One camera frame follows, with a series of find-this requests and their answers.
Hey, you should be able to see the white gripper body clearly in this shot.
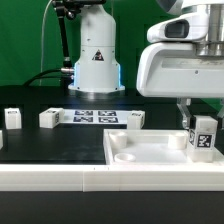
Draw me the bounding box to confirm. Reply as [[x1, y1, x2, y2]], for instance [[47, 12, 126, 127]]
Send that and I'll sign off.
[[136, 43, 224, 98]]

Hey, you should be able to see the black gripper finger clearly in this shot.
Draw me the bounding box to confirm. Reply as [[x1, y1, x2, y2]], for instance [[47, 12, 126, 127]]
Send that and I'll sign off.
[[217, 98, 224, 129], [177, 98, 195, 130]]

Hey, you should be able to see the white square tabletop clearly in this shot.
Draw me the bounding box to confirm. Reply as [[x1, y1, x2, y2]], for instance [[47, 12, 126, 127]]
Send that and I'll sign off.
[[103, 129, 224, 166]]

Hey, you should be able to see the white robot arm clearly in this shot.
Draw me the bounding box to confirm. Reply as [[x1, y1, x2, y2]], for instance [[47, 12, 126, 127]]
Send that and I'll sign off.
[[136, 0, 224, 129]]

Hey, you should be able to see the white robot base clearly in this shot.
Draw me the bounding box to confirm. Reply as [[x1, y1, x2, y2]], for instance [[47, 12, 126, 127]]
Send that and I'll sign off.
[[69, 5, 125, 94]]

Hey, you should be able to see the white tag sheet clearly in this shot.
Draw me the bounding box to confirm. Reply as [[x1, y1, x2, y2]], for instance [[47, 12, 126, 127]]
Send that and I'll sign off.
[[63, 109, 131, 125]]

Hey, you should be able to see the white obstacle fence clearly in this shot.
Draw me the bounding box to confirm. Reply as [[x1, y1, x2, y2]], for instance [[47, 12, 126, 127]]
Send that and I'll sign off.
[[0, 163, 224, 192]]

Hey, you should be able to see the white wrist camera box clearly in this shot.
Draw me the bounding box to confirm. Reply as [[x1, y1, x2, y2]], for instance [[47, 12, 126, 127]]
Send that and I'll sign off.
[[147, 13, 209, 43]]

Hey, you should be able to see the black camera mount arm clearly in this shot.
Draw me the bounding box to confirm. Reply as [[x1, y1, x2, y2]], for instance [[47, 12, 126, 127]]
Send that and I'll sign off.
[[52, 0, 106, 67]]

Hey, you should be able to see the black cable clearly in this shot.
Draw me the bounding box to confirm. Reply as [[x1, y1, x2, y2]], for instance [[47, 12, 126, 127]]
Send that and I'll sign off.
[[22, 67, 76, 87]]

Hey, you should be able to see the white cable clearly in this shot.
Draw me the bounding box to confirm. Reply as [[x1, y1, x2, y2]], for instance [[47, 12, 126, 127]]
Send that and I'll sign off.
[[39, 0, 54, 87]]

